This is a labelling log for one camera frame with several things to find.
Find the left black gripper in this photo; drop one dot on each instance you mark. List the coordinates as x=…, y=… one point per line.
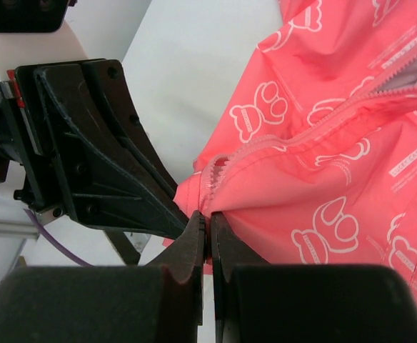
x=74, y=129

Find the pink patterned jacket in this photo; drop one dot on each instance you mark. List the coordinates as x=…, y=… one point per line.
x=314, y=160

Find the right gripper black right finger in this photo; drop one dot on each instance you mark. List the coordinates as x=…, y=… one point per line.
x=256, y=301

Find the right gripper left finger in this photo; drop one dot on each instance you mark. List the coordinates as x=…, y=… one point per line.
x=157, y=302

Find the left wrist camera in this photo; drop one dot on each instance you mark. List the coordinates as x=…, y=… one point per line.
x=35, y=32

